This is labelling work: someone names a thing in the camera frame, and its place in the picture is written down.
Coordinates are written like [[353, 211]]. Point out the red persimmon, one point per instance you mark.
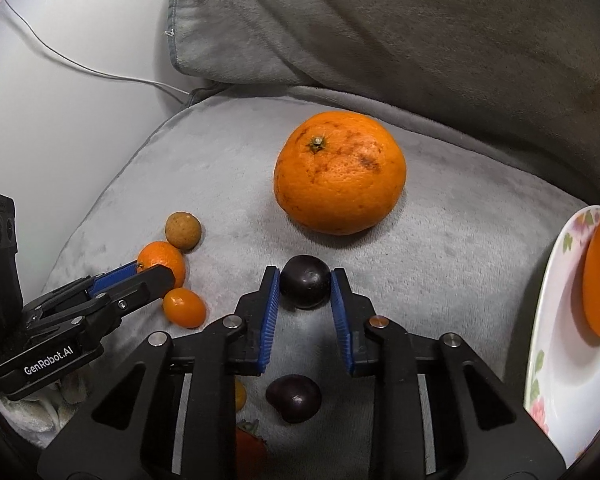
[[250, 452]]

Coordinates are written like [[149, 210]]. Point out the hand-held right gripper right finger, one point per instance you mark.
[[341, 330]]

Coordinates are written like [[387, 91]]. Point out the orange kumquat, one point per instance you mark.
[[240, 396], [185, 308]]

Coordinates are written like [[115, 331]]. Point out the small mandarin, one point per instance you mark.
[[165, 257]]

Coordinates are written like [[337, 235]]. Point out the grey seat cushion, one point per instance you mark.
[[430, 240]]

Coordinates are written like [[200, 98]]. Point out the white floral plate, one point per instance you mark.
[[555, 320]]

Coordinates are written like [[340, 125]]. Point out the person's left hand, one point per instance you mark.
[[35, 412]]

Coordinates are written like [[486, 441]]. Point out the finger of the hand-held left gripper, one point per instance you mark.
[[150, 282], [112, 277]]

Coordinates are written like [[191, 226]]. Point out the brown longan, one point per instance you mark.
[[182, 230]]

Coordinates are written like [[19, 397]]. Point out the grey pillow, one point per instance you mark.
[[380, 25]]

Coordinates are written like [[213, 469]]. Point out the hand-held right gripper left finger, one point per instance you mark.
[[270, 320]]

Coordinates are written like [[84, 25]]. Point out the dark purple plum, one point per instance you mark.
[[294, 399], [305, 282]]

